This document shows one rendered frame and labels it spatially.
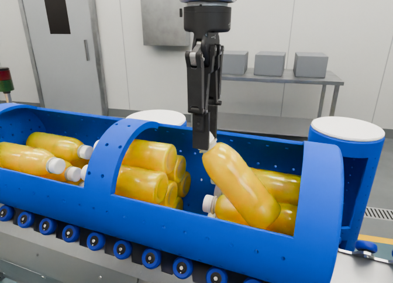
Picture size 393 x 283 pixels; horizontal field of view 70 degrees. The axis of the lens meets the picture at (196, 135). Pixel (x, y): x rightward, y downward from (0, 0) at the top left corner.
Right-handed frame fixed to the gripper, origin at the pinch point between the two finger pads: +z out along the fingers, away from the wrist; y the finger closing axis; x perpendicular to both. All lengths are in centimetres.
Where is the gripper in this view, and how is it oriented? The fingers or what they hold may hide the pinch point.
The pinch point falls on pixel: (204, 127)
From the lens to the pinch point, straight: 51.8
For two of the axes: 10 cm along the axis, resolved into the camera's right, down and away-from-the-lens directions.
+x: -9.4, -1.4, 3.2
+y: 3.5, -3.5, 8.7
